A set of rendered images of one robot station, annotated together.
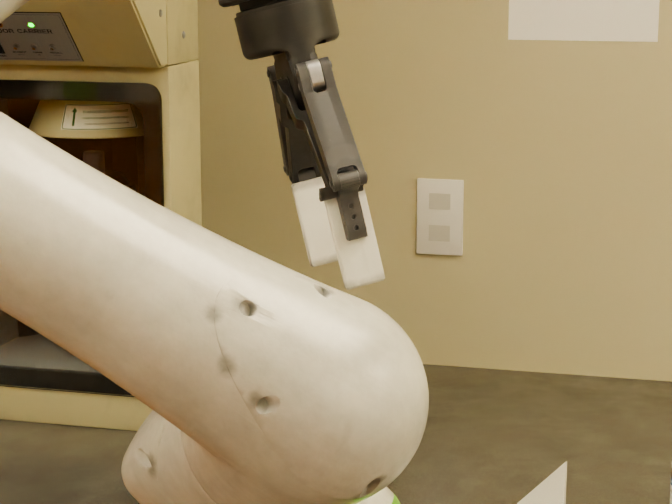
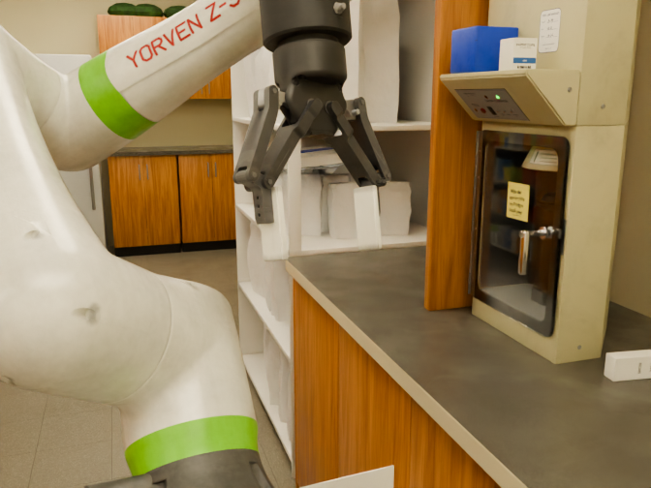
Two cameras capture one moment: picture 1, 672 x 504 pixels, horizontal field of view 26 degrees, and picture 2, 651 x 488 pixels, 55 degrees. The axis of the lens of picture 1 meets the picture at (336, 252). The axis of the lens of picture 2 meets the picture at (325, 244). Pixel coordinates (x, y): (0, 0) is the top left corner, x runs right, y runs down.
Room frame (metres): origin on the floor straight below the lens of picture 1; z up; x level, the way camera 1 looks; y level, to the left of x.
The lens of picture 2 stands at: (0.76, -0.54, 1.46)
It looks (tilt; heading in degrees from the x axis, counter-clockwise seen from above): 13 degrees down; 57
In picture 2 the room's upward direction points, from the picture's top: straight up
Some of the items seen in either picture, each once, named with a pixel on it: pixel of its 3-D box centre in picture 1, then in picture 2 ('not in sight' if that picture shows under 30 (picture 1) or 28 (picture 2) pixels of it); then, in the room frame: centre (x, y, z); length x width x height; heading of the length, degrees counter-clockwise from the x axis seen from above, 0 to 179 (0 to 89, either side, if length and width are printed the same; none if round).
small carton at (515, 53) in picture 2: not in sight; (517, 55); (1.75, 0.33, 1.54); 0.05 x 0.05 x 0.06; 72
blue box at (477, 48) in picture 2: not in sight; (483, 50); (1.78, 0.45, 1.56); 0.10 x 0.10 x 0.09; 76
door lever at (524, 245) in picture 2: not in sight; (531, 251); (1.75, 0.26, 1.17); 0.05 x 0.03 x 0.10; 165
